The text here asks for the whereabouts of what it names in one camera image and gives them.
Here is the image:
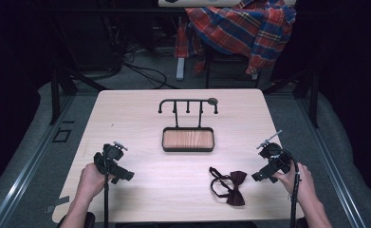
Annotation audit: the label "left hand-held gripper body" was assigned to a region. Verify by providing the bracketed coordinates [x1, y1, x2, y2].
[93, 141, 129, 177]

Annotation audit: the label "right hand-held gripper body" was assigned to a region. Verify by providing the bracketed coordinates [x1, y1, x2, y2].
[256, 129, 293, 174]

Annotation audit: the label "dark maroon bow tie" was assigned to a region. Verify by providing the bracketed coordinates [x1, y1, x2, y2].
[208, 166, 249, 207]

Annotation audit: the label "black hook rack wooden tray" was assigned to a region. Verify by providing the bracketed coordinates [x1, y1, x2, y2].
[157, 97, 220, 153]

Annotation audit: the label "person's left hand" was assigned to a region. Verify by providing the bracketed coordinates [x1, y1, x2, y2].
[78, 162, 115, 204]

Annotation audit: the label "person's right hand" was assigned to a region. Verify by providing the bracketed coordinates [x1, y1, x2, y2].
[272, 162, 317, 202]

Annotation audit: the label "grey tape strip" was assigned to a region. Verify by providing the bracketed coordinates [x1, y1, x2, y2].
[45, 195, 71, 215]

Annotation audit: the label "black metal stand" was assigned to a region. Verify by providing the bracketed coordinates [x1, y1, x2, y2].
[47, 61, 109, 126]
[261, 67, 321, 129]

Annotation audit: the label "white table leg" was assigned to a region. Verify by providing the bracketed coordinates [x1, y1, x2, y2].
[176, 56, 186, 82]

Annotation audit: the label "red blue plaid shirt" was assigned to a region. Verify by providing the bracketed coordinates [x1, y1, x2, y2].
[173, 0, 298, 76]

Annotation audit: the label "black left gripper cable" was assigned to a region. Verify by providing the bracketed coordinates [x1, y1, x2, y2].
[102, 148, 110, 228]

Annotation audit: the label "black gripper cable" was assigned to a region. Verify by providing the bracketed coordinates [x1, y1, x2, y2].
[102, 148, 110, 228]
[279, 147, 302, 228]

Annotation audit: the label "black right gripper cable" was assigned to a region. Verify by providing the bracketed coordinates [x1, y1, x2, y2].
[279, 147, 302, 228]

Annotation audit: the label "aluminium floor rail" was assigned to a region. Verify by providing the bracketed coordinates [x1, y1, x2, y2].
[298, 94, 368, 228]
[0, 94, 77, 228]

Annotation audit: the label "black floor cables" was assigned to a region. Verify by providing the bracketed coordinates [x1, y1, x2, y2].
[121, 47, 178, 90]

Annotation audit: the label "black chair frame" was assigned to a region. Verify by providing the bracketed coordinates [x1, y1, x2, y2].
[204, 51, 261, 90]

